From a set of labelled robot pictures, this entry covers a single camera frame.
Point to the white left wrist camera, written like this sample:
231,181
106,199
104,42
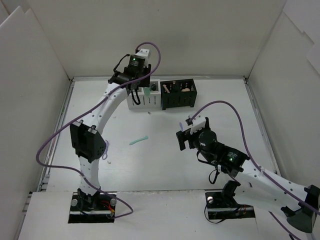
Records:
144,53

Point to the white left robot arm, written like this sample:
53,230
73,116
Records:
86,133

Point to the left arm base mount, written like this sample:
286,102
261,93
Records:
102,210

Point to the pink makeup applicator stick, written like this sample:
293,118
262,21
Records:
166,89

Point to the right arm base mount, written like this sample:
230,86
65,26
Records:
218,210

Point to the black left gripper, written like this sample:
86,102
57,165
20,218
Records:
144,81

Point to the clear bottle black cap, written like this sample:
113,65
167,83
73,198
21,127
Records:
154,87

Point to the white slotted organizer box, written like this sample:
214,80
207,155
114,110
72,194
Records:
152,102

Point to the teal eyebrow razor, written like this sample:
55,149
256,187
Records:
138,140

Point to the green white tube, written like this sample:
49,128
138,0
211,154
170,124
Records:
147,92

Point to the black slotted organizer box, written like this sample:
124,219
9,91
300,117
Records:
178,99

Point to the beige beauty sponge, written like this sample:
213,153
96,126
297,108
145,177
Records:
186,90

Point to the black eyeliner pencil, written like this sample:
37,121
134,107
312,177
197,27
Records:
174,86

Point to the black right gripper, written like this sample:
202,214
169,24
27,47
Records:
184,138

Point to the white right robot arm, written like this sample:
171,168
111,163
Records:
252,184

